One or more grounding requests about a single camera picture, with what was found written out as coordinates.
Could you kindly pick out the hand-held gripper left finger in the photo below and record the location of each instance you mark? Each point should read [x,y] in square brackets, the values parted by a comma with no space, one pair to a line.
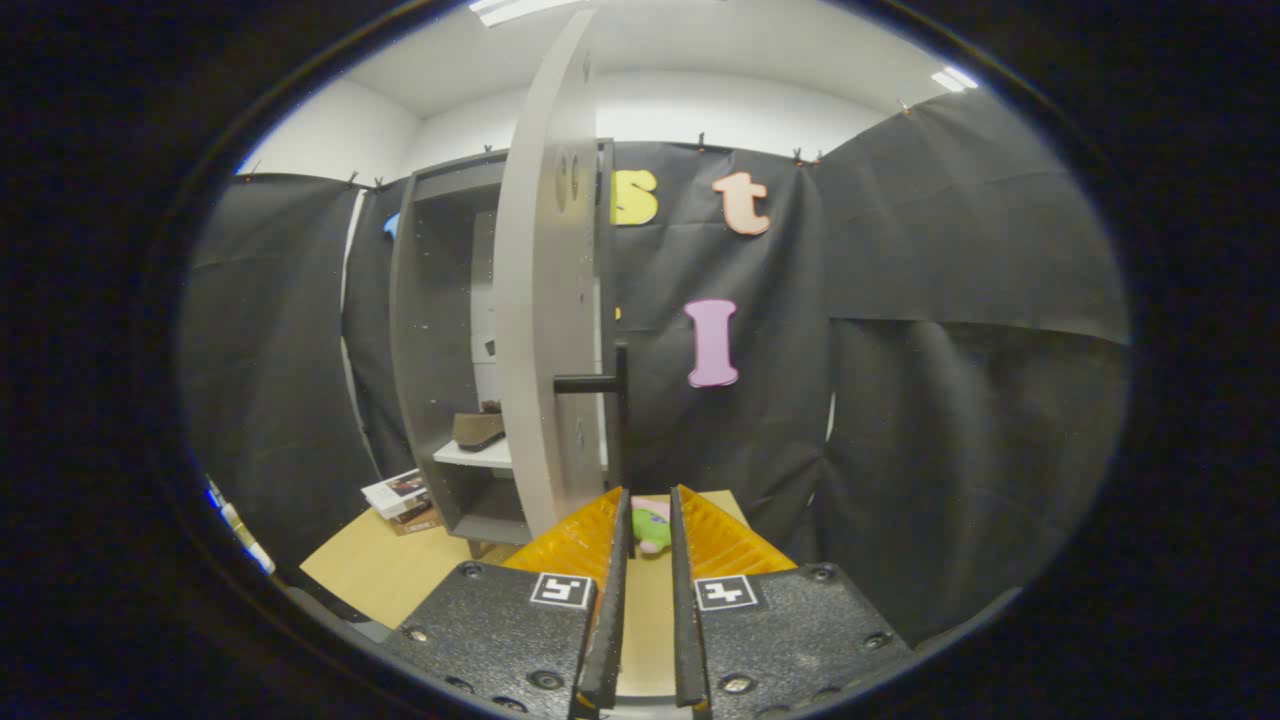
[610,620]

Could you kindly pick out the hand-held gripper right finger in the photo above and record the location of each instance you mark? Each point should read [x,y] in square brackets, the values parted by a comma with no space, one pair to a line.
[685,620]

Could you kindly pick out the brown fuzzy slipper shoe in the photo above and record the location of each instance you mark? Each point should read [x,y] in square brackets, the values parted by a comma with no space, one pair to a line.
[478,430]

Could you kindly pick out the grey shoe cabinet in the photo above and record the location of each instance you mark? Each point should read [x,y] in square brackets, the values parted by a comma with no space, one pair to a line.
[430,350]

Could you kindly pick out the pink and green plush toy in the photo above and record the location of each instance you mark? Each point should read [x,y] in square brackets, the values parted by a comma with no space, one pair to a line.
[652,530]

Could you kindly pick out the brown book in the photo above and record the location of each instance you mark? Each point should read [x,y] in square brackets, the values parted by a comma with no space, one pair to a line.
[420,522]

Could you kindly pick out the white book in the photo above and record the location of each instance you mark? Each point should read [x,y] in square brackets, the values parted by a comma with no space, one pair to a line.
[398,490]

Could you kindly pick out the white and blue object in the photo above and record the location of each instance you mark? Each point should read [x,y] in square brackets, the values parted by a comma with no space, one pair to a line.
[245,535]

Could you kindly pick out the black backdrop cloth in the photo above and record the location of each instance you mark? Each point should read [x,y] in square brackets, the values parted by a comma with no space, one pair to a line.
[950,300]

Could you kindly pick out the small ceiling light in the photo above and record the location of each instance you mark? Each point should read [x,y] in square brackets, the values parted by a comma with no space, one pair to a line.
[955,79]

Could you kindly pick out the long ceiling light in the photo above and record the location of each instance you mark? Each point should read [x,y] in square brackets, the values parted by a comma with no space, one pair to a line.
[520,10]

